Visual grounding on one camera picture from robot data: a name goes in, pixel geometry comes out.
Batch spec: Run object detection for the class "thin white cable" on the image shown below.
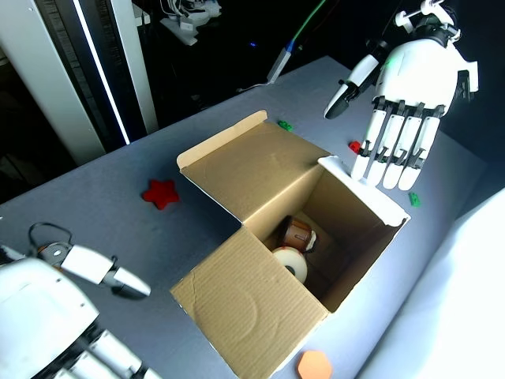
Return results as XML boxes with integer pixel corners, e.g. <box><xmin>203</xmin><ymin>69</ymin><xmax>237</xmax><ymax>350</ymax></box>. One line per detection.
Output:
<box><xmin>236</xmin><ymin>81</ymin><xmax>273</xmax><ymax>94</ymax></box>

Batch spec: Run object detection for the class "red star block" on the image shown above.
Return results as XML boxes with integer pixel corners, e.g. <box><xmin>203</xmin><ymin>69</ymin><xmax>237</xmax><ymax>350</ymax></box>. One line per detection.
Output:
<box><xmin>141</xmin><ymin>178</ymin><xmax>181</xmax><ymax>210</ymax></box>

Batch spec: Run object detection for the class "brown cardboard box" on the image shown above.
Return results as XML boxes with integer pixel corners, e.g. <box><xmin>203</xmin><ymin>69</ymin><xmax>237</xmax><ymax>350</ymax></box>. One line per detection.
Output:
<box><xmin>170</xmin><ymin>110</ymin><xmax>411</xmax><ymax>379</ymax></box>

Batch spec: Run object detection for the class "wide white metal post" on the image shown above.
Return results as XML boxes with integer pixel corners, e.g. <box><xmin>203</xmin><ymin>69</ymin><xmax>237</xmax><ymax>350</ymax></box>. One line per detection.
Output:
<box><xmin>0</xmin><ymin>0</ymin><xmax>107</xmax><ymax>167</ymax></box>

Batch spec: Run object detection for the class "narrow white metal post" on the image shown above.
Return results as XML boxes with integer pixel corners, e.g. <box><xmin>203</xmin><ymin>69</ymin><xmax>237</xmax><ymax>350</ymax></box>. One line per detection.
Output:
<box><xmin>110</xmin><ymin>0</ymin><xmax>159</xmax><ymax>133</ymax></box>

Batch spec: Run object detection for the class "cream round toy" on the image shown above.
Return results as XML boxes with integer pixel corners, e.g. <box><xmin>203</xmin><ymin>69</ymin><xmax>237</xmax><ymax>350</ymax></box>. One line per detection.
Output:
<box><xmin>271</xmin><ymin>246</ymin><xmax>309</xmax><ymax>283</ymax></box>

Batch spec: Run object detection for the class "grey tablecloth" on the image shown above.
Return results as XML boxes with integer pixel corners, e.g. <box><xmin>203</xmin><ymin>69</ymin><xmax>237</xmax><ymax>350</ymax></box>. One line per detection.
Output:
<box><xmin>0</xmin><ymin>54</ymin><xmax>490</xmax><ymax>379</ymax></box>

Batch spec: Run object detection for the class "white blue cable adapter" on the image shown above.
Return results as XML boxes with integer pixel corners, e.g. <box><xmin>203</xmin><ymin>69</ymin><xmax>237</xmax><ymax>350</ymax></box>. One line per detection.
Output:
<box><xmin>267</xmin><ymin>41</ymin><xmax>297</xmax><ymax>84</ymax></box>

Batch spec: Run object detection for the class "green cable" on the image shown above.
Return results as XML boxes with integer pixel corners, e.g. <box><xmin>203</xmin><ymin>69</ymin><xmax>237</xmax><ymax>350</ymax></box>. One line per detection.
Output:
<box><xmin>291</xmin><ymin>0</ymin><xmax>328</xmax><ymax>45</ymax></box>

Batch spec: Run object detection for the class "white light strip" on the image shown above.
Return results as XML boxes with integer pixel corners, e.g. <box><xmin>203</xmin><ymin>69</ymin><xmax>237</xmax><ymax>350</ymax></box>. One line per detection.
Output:
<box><xmin>73</xmin><ymin>0</ymin><xmax>131</xmax><ymax>145</ymax></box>

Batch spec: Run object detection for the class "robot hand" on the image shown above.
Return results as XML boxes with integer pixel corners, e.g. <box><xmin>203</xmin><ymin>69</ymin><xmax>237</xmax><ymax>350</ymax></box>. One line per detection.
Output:
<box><xmin>0</xmin><ymin>240</ymin><xmax>163</xmax><ymax>379</ymax></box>
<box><xmin>323</xmin><ymin>35</ymin><xmax>481</xmax><ymax>190</ymax></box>

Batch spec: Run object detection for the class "thin black cable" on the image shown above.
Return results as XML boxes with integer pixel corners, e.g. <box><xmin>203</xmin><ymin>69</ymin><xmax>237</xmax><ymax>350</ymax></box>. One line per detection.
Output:
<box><xmin>28</xmin><ymin>222</ymin><xmax>74</xmax><ymax>253</ymax></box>

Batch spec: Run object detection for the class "white backdrop sheet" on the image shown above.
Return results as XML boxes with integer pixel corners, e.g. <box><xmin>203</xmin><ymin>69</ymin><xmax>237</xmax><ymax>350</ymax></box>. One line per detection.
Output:
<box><xmin>354</xmin><ymin>189</ymin><xmax>505</xmax><ymax>379</ymax></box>

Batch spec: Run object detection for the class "orange hexagon block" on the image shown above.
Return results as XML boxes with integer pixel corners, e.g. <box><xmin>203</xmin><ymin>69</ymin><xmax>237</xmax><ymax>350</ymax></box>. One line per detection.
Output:
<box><xmin>297</xmin><ymin>350</ymin><xmax>333</xmax><ymax>379</ymax></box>

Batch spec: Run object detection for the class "brown white toy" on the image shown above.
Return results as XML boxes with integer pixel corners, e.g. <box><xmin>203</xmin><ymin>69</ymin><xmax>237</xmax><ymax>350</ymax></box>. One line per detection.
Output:
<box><xmin>280</xmin><ymin>215</ymin><xmax>319</xmax><ymax>253</ymax></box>

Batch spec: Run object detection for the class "white bracket with cables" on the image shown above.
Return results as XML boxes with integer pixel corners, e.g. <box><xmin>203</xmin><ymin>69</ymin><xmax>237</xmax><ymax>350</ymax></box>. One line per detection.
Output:
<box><xmin>159</xmin><ymin>0</ymin><xmax>222</xmax><ymax>47</ymax></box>

